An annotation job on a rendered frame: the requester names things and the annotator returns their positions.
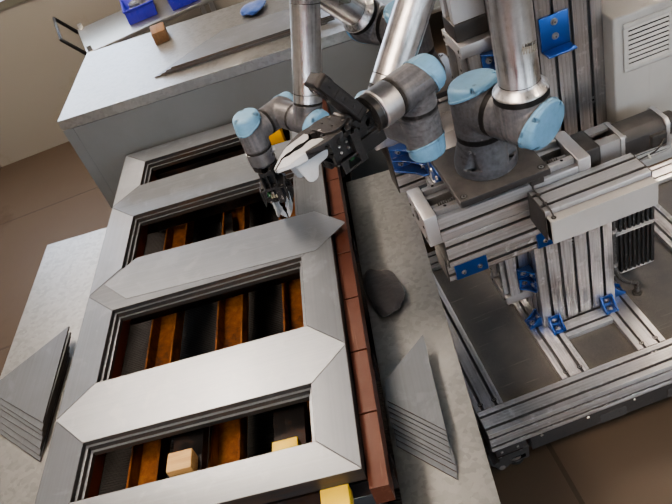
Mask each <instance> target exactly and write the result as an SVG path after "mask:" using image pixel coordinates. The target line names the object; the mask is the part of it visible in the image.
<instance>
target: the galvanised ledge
mask: <svg viewBox="0 0 672 504"><path fill-rule="evenodd" d="M346 186H347V192H348V197H349V203H350V209H351V215H352V220H353V226H354V232H355V237H356V243H357V249H358V254H359V260H360V266H361V272H362V276H363V275H364V274H365V272H366V271H367V270H368V269H374V270H384V269H388V270H390V271H392V272H393V273H394V274H395V275H396V276H397V278H398V279H399V281H400V283H401V284H402V286H403V288H404V291H405V299H404V301H403V302H402V304H401V307H400V309H399V310H397V311H394V312H393V313H392V314H390V315H389V316H387V317H383V316H381V315H380V314H379V313H378V312H377V311H376V309H375V308H374V306H373V305H372V303H371V302H370V300H369V298H368V296H367V294H366V292H365V294H366V300H367V306H368V311H369V317H370V323H371V329H372V334H373V340H374V346H375V351H376V357H377V363H378V368H379V374H380V380H381V386H382V391H383V397H384V403H385V408H386V414H387V420H388V425H389V431H390V437H391V443H392V448H393V454H394V460H395V465H396V471H397V477H398V482H399V488H400V494H401V500H402V504H501V503H500V499H499V496H498V493H497V489H496V486H495V482H494V479H493V476H492V472H491V469H490V465H489V462H488V458H487V455H486V452H485V448H484V445H483V441H482V438H481V435H480V431H479V428H478V424H477V421H476V417H475V414H474V411H473V407H472V404H471V400H470V397H469V394H468V390H467V387H466V383H465V380H464V376H463V373H462V370H461V366H460V363H459V359H458V356H457V353H456V349H455V346H454V342H453V339H452V335H451V332H450V329H449V325H448V322H447V318H446V315H445V312H444V308H443V305H442V301H441V298H440V294H439V291H438V288H437V284H436V281H435V277H434V274H433V271H432V267H431V264H430V260H429V257H428V254H427V250H426V247H425V243H424V240H423V236H422V233H421V230H420V228H419V226H418V224H417V223H416V221H415V219H414V217H413V213H412V210H411V206H410V203H409V199H408V196H407V191H405V192H402V193H399V191H398V189H397V188H396V186H395V184H394V182H393V180H392V178H391V175H390V171H389V170H387V171H383V172H380V173H376V174H373V175H369V176H366V177H363V178H359V179H356V180H352V181H349V182H346ZM422 335H423V336H424V340H425V344H426V349H427V353H428V357H429V361H430V365H431V369H432V373H433V377H434V381H435V385H436V389H437V393H438V397H439V401H440V405H441V409H442V413H443V417H444V420H445V424H446V428H447V432H448V436H449V440H450V443H451V447H452V451H453V455H454V459H455V463H456V465H455V466H456V470H457V472H456V475H457V479H458V480H457V479H455V478H453V477H451V476H449V475H448V474H446V473H444V472H442V471H440V470H439V469H437V468H435V467H433V466H431V465H429V464H428V463H426V462H424V461H422V460H420V459H419V458H417V457H415V456H413V455H411V454H410V453H408V452H406V451H404V450H402V449H401V448H399V447H397V446H396V440H395V434H394V429H392V425H391V422H390V417H389V412H388V407H387V402H386V396H385V389H384V386H385V382H384V381H385V380H386V379H387V378H388V377H389V375H390V374H391V373H392V372H393V370H394V369H395V368H396V367H397V366H398V364H399V363H400V362H401V361H402V359H403V358H404V357H405V356H406V355H407V353H408V352H409V351H410V350H411V348H412V347H413V346H414V345H415V344H416V342H417V341H418V340H419V339H420V337H421V336H422Z"/></svg>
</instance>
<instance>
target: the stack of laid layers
mask: <svg viewBox="0 0 672 504"><path fill-rule="evenodd" d="M240 144H241V142H240V140H239V138H238V137H237V135H236V134H234V135H230V136H227V137H224V138H221V139H217V140H214V141H211V142H208V143H204V144H201V145H198V146H195V147H191V148H188V149H185V150H182V151H178V152H175V153H172V154H169V155H165V156H162V157H159V158H156V159H152V160H149V161H146V162H145V166H144V170H143V175H142V179H141V184H140V185H143V184H146V183H149V182H151V180H152V175H153V171H155V170H159V169H162V168H165V167H168V166H172V165H175V164H178V163H181V162H185V161H188V160H191V159H195V158H198V157H201V156H204V155H208V154H211V153H214V152H218V151H221V150H224V149H227V148H231V147H234V146H237V145H240ZM282 173H285V174H286V178H287V179H290V182H293V187H294V201H295V214H296V215H298V211H297V198H296V186H295V174H294V173H293V172H292V171H291V169H290V170H286V171H284V172H282ZM257 192H260V179H256V180H253V181H250V182H246V183H243V184H239V185H236V186H233V187H229V188H226V189H223V190H219V191H216V192H213V193H209V194H206V195H203V196H199V197H196V198H193V199H189V200H186V201H182V202H179V203H176V204H172V205H169V206H166V207H162V208H159V209H156V210H152V211H149V212H146V213H142V214H139V215H135V216H133V220H132V225H131V229H130V234H129V238H128V243H127V247H126V252H125V256H124V261H123V266H122V268H121V269H120V270H119V271H118V272H117V273H119V272H120V271H121V270H122V269H123V268H125V267H126V266H127V265H128V264H129V263H131V262H132V261H133V260H134V259H136V254H137V249H138V244H139V239H140V234H141V230H142V226H145V225H148V224H152V223H155V222H159V221H162V220H165V219H169V218H172V217H175V216H179V215H182V214H186V213H189V212H192V211H196V210H199V209H203V208H206V207H209V206H213V205H216V204H219V203H223V202H226V201H230V200H233V199H236V198H240V197H243V196H246V195H250V194H253V193H257ZM331 240H332V247H333V255H334V263H335V270H336V278H337V285H338V293H339V300H340V308H341V315H342V323H343V330H344V338H345V345H346V353H347V360H348V368H349V375H350V383H351V390H352V398H353V405H354V413H355V420H356V428H357V436H358V443H359V451H360V458H361V466H362V469H359V470H355V471H350V472H346V473H342V474H338V475H334V476H330V477H326V478H322V479H318V480H314V481H310V482H305V483H301V484H297V485H293V486H289V487H285V488H281V489H277V490H273V491H269V492H265V493H260V494H256V495H252V496H248V497H244V498H240V499H236V500H232V501H228V502H224V503H220V504H266V503H270V502H274V501H278V500H282V499H287V498H291V497H295V496H299V495H303V494H307V493H311V492H315V491H320V490H324V489H328V488H332V487H336V486H340V485H344V484H348V483H353V482H357V481H361V480H365V479H367V476H366V469H365V462H364V454H363V447H362V440H361V432H360V425H359V418H358V411H357V403H356V396H355V389H354V381H353V374H352V367H351V360H350V352H349V345H348V338H347V331H346V323H345V316H344V309H343V301H342V294H341V287H340V280H339V272H338V265H337V258H336V250H335V243H334V236H333V235H332V236H331ZM303 255H304V254H301V255H297V256H293V257H289V258H285V259H281V260H278V261H274V262H270V263H266V264H262V265H258V266H254V267H250V268H246V269H243V270H239V271H235V272H231V273H227V274H223V275H219V276H215V277H211V278H207V279H203V280H199V281H195V282H191V283H187V284H183V285H179V286H176V287H172V288H168V289H164V290H160V291H156V292H152V293H148V294H144V295H140V296H136V297H132V298H128V299H125V298H124V297H122V296H121V295H119V294H117V293H116V292H114V291H113V290H111V289H109V288H108V287H106V286H105V285H104V284H105V283H106V282H108V281H109V280H110V279H111V278H112V277H114V276H115V275H116V274H117V273H115V274H114V275H113V276H112V277H111V278H110V279H109V280H107V281H106V282H105V283H104V284H103V285H102V286H100V287H99V288H98V289H97V290H96V291H95V292H93V293H92V294H91V295H90V296H89V298H91V299H93V300H95V301H96V302H98V303H100V304H102V305H103V306H105V307H107V308H109V309H110V310H112V315H111V320H110V325H109V329H108V334H107V338H106V343H105V347H104V352H103V356H102V361H101V365H100V370H99V374H98V379H97V382H96V383H98V382H102V381H105V380H109V379H112V374H113V369H114V364H115V359H116V354H117V349H118V344H119V339H120V334H121V329H122V324H123V321H127V320H130V319H134V318H138V317H141V316H145V315H148V314H152V313H155V312H159V311H162V310H166V309H170V308H173V307H177V306H180V305H184V304H187V303H191V302H195V301H198V300H202V299H205V298H209V297H212V296H216V295H220V294H223V293H227V292H230V291H234V290H237V289H241V288H245V287H248V286H252V285H255V284H259V283H262V282H266V281H270V280H273V279H277V278H280V277H284V276H287V275H291V274H294V273H298V272H300V282H301V296H302V309H303V323H304V327H305V326H307V325H306V314H305V301H304V289H303V276H302V263H301V257H302V256H303ZM311 384H312V383H311ZM311 384H307V385H303V386H299V387H295V388H292V389H288V390H284V391H280V392H276V393H272V394H269V395H265V396H261V397H257V398H253V399H250V400H246V401H242V402H238V403H234V404H230V405H227V406H223V407H219V408H215V409H211V410H207V411H204V412H200V413H196V414H192V415H188V416H184V417H181V418H177V419H173V420H169V421H165V422H161V423H158V424H154V425H150V426H146V427H142V428H138V429H135V430H131V431H127V432H123V433H119V434H115V435H112V436H108V437H104V438H100V439H96V440H92V441H89V442H85V443H83V447H82V452H81V456H80V461H79V465H78V470H77V474H76V479H75V483H74V488H73V492H72V497H71V502H75V501H79V500H83V499H87V498H88V493H89V489H90V484H91V479H92V474H93V469H94V464H95V459H96V455H100V454H104V453H108V452H112V451H116V450H120V449H124V448H127V447H131V446H135V445H139V444H143V443H147V442H151V441H155V440H158V439H162V438H166V437H170V436H174V435H178V434H182V433H186V432H189V431H193V430H197V429H201V428H205V427H209V426H213V425H217V424H220V423H224V422H228V421H232V420H236V419H240V418H244V417H248V416H251V415H255V414H259V413H263V412H267V411H271V410H275V409H278V408H282V407H286V406H290V405H294V404H298V403H302V402H306V401H309V405H310V418H311V432H312V442H314V441H315V430H314V417H313V404H312V391H311ZM71 502H70V503H71Z"/></svg>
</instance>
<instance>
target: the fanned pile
mask: <svg viewBox="0 0 672 504"><path fill-rule="evenodd" d="M384 382H385V386H384V389H385V396H386V402H387V407H388V412H389V417H390V422H391V425H392V429H394V434H395V440H396V446H397V447H399V448H401V449H402V450H404V451H406V452H408V453H410V454H411V455H413V456H415V457H417V458H419V459H420V460H422V461H424V462H426V463H428V464H429V465H431V466H433V467H435V468H437V469H439V470H440V471H442V472H444V473H446V474H448V475H449V476H451V477H453V478H455V479H457V475H456V472H457V470H456V466H455V465H456V463H455V459H454V455H453V451H452V447H451V443H450V440H449V436H448V432H447V428H446V424H445V420H444V417H443V413H442V409H441V405H440V401H439V397H438V393H437V389H436V385H435V381H434V377H433V373H432V369H431V365H430V361H429V357H428V353H427V349H426V344H425V340H424V336H423V335H422V336H421V337H420V339H419V340H418V341H417V342H416V344H415V345H414V346H413V347H412V348H411V350H410V351H409V352H408V353H407V355H406V356H405V357H404V358H403V359H402V361H401V362H400V363H399V364H398V366H397V367H396V368H395V369H394V370H393V372H392V373H391V374H390V375H389V377H388V378H387V379H386V380H385V381H384ZM457 480H458V479H457Z"/></svg>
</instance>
